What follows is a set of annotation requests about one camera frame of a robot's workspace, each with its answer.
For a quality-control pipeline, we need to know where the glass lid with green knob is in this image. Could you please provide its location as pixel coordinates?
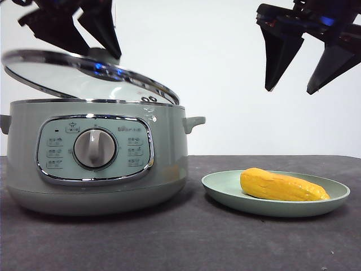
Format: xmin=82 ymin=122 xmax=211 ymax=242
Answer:
xmin=1 ymin=47 xmax=181 ymax=107

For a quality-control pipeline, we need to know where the yellow corn cob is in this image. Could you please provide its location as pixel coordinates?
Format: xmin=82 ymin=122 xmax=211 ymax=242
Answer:
xmin=240 ymin=167 xmax=331 ymax=202

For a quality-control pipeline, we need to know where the pale green round plate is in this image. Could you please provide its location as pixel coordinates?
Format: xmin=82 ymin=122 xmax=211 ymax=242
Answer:
xmin=201 ymin=169 xmax=351 ymax=218

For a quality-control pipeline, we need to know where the pale green electric steamer pot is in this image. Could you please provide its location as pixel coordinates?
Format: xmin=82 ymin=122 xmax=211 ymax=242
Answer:
xmin=0 ymin=99 xmax=206 ymax=217

